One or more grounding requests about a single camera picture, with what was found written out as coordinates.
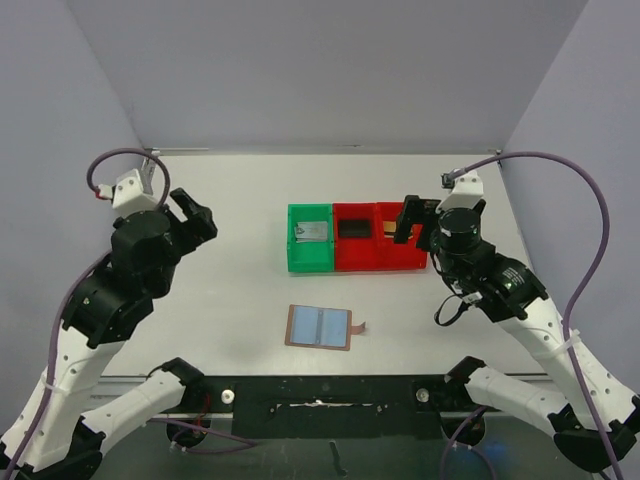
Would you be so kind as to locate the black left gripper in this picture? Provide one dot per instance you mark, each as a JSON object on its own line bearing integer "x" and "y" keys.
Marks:
{"x": 195, "y": 220}

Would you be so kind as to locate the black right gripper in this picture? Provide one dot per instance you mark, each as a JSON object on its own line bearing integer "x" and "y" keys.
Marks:
{"x": 413, "y": 220}

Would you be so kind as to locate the gold VIP card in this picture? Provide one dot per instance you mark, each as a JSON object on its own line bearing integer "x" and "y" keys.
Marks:
{"x": 390, "y": 229}

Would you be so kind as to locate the black VIP card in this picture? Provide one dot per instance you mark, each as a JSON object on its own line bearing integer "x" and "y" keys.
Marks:
{"x": 354, "y": 228}

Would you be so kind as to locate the green plastic bin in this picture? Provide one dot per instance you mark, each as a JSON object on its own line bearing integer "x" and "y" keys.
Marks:
{"x": 310, "y": 257}

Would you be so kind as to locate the brown leather card holder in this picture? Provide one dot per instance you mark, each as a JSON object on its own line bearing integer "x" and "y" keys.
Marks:
{"x": 321, "y": 328}

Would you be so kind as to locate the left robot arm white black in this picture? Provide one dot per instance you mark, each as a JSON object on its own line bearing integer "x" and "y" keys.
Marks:
{"x": 56, "y": 436}

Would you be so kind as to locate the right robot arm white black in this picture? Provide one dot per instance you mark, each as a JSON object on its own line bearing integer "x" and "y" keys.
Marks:
{"x": 592, "y": 418}

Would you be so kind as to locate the blue white striped card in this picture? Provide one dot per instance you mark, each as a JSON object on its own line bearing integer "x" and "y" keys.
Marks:
{"x": 311, "y": 232}

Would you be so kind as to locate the right red plastic bin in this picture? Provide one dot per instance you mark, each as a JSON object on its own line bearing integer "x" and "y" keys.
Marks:
{"x": 397, "y": 256}

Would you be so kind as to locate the red plastic bin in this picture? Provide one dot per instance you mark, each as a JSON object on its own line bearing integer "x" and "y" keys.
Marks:
{"x": 397, "y": 256}
{"x": 355, "y": 254}

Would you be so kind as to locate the middle red plastic bin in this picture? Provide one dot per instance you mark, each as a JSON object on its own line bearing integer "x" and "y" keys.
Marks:
{"x": 355, "y": 254}

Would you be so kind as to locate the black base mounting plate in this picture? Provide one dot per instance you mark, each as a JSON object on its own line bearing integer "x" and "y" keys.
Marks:
{"x": 329, "y": 407}

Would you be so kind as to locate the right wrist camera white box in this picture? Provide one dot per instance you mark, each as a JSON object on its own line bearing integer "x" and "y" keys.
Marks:
{"x": 464, "y": 190}

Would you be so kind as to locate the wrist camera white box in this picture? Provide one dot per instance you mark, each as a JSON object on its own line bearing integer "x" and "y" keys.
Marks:
{"x": 464, "y": 190}
{"x": 132, "y": 191}

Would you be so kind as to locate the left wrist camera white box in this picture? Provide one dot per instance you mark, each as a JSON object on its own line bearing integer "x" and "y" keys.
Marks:
{"x": 132, "y": 191}

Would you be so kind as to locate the aluminium front rail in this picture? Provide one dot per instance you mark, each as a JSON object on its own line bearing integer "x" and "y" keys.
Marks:
{"x": 485, "y": 386}

